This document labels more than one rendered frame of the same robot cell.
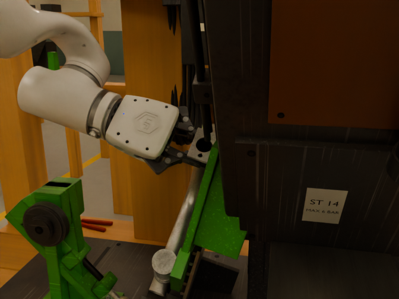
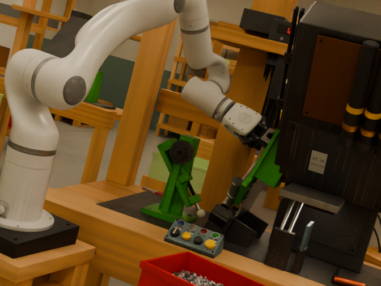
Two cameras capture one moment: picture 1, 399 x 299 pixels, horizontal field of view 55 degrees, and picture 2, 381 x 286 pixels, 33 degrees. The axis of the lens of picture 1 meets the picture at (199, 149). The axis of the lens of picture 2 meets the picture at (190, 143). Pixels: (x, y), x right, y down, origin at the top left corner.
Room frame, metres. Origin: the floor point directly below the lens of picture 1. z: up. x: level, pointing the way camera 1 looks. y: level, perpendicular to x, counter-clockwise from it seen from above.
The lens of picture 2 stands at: (-1.41, 0.05, 1.37)
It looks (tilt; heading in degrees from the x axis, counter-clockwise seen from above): 6 degrees down; 5
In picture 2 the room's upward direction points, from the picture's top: 15 degrees clockwise
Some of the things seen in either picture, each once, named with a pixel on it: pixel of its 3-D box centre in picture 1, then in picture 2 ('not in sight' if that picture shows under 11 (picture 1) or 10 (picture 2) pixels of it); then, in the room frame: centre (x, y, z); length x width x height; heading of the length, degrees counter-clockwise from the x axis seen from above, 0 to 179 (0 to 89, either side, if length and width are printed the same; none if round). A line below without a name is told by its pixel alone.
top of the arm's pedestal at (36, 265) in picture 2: not in sight; (10, 242); (0.13, 0.57, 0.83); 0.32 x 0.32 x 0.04; 72
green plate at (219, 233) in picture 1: (224, 200); (274, 162); (0.54, -0.04, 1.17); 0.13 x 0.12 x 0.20; 78
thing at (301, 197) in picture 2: (328, 257); (316, 195); (0.47, -0.18, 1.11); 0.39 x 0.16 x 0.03; 168
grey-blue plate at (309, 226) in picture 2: not in sight; (303, 247); (0.41, -0.18, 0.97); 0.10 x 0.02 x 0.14; 168
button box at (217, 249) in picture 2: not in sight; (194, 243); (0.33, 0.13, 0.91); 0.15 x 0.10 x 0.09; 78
